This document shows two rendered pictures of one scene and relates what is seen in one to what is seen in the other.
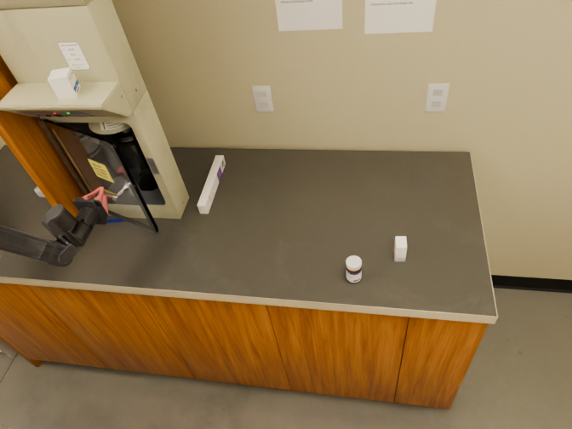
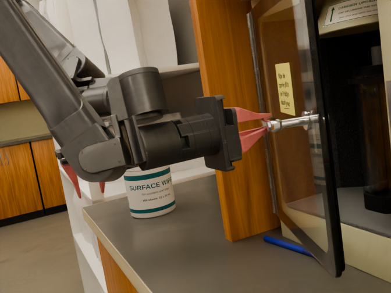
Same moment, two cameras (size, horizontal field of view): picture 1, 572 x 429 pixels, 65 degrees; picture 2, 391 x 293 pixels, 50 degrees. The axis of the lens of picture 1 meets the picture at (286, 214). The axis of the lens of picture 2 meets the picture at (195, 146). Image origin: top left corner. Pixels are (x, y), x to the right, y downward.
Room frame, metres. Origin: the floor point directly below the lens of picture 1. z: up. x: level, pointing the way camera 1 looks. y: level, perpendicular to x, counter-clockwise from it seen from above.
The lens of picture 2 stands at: (0.59, 0.14, 1.27)
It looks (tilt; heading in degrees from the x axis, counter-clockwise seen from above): 8 degrees down; 51
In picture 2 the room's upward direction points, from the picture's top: 9 degrees counter-clockwise
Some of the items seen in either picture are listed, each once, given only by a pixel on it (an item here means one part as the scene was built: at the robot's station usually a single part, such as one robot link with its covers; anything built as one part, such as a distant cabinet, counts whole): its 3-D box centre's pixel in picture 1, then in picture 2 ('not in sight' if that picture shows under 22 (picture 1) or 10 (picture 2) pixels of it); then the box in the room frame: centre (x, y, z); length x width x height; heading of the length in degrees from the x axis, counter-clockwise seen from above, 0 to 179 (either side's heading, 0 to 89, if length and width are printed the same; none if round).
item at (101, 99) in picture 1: (65, 109); not in sight; (1.12, 0.55, 1.46); 0.32 x 0.12 x 0.10; 74
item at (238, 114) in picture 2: (97, 201); (242, 129); (1.02, 0.56, 1.20); 0.09 x 0.07 x 0.07; 165
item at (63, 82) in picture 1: (64, 83); not in sight; (1.11, 0.51, 1.54); 0.05 x 0.05 x 0.06; 0
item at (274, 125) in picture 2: (111, 190); (280, 121); (1.06, 0.52, 1.20); 0.10 x 0.05 x 0.03; 53
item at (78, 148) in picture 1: (103, 180); (287, 121); (1.12, 0.56, 1.19); 0.30 x 0.01 x 0.40; 53
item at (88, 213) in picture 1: (87, 218); (198, 136); (0.95, 0.58, 1.20); 0.07 x 0.07 x 0.10; 75
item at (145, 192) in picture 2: not in sight; (149, 185); (1.21, 1.14, 1.02); 0.13 x 0.13 x 0.15
